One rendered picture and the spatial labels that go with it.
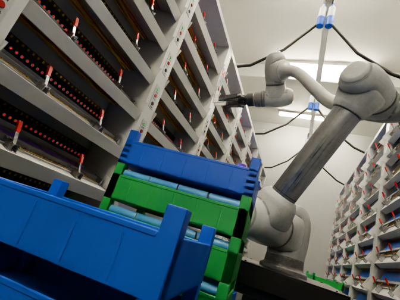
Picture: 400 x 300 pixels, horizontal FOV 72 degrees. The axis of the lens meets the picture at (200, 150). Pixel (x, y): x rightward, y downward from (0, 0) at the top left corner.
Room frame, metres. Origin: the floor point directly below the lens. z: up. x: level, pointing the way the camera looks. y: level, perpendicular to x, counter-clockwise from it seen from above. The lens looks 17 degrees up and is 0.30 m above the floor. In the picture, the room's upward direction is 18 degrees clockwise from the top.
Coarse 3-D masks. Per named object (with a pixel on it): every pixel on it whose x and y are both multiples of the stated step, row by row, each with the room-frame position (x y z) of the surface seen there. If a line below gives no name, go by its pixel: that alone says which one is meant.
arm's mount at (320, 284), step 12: (240, 264) 1.04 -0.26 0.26; (252, 264) 1.02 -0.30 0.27; (240, 276) 1.03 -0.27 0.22; (252, 276) 1.02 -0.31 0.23; (264, 276) 1.01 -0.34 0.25; (276, 276) 1.00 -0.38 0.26; (288, 276) 0.98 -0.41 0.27; (264, 288) 1.01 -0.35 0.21; (276, 288) 0.99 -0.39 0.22; (288, 288) 0.98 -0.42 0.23; (300, 288) 0.97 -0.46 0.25; (312, 288) 0.96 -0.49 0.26; (324, 288) 0.95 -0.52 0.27
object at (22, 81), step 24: (0, 48) 0.62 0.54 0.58; (24, 48) 0.81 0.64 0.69; (0, 72) 0.66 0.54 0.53; (24, 72) 0.76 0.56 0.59; (48, 72) 0.78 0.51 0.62; (24, 96) 0.74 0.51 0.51; (48, 96) 0.78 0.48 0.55; (72, 96) 1.04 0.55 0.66; (72, 120) 0.89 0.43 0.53; (96, 120) 1.20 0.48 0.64; (96, 144) 1.04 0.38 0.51; (120, 144) 1.19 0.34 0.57
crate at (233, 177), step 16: (128, 144) 0.60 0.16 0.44; (144, 144) 0.59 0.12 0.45; (128, 160) 0.60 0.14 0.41; (144, 160) 0.59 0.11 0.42; (160, 160) 0.58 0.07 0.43; (176, 160) 0.57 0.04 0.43; (192, 160) 0.56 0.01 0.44; (208, 160) 0.55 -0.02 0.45; (256, 160) 0.52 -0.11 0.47; (160, 176) 0.62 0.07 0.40; (176, 176) 0.57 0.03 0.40; (192, 176) 0.56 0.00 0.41; (208, 176) 0.55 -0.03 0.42; (224, 176) 0.54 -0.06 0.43; (240, 176) 0.53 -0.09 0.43; (256, 176) 0.52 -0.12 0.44; (224, 192) 0.56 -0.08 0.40; (240, 192) 0.53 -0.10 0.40; (256, 192) 0.63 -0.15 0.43
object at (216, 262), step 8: (104, 200) 0.61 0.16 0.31; (112, 200) 0.61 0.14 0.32; (104, 208) 0.60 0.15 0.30; (232, 240) 0.53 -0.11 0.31; (240, 240) 0.52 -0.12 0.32; (216, 248) 0.53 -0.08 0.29; (232, 248) 0.53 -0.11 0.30; (240, 248) 0.70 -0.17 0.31; (216, 256) 0.53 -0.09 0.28; (224, 256) 0.53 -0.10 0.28; (232, 256) 0.52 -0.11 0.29; (240, 256) 0.64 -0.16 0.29; (208, 264) 0.53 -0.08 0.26; (216, 264) 0.53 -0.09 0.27; (224, 264) 0.53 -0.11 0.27; (232, 264) 0.52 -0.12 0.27; (208, 272) 0.53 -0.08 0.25; (216, 272) 0.53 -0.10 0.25; (224, 272) 0.53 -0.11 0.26; (232, 272) 0.52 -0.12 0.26; (224, 280) 0.52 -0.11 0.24; (232, 280) 0.56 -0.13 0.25
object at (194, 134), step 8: (168, 80) 1.26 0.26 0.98; (168, 96) 1.33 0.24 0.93; (160, 104) 1.49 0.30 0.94; (168, 104) 1.37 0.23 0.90; (168, 112) 1.63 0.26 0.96; (176, 112) 1.46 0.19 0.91; (168, 120) 1.71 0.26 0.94; (176, 120) 1.70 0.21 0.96; (184, 120) 1.56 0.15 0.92; (176, 128) 1.77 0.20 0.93; (184, 128) 1.61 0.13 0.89; (192, 128) 1.85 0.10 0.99; (192, 136) 1.75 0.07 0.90; (200, 136) 1.82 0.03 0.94
